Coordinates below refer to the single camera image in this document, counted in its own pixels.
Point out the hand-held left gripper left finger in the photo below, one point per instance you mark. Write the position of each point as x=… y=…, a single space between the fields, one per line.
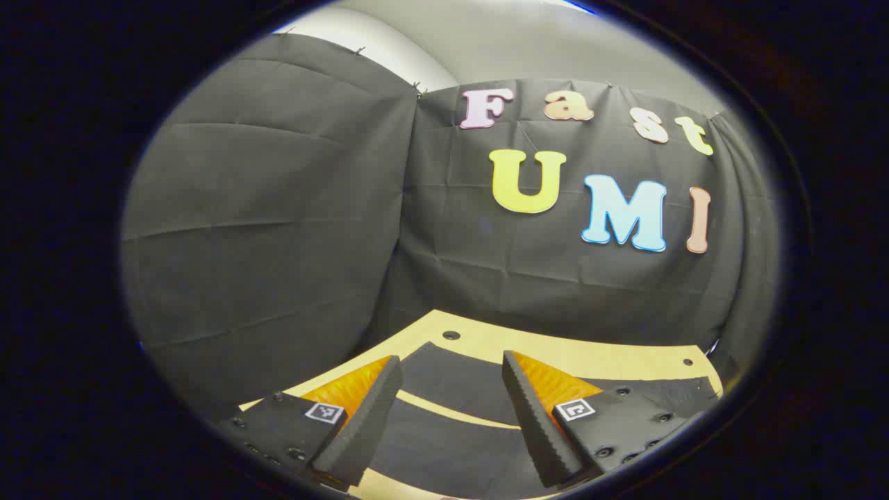
x=361 y=423

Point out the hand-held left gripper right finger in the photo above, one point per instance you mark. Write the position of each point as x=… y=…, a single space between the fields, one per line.
x=538 y=423

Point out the dark grey jeans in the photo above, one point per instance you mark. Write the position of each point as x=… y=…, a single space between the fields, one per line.
x=455 y=378

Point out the black backdrop cloth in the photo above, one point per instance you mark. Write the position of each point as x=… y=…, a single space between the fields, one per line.
x=278 y=208

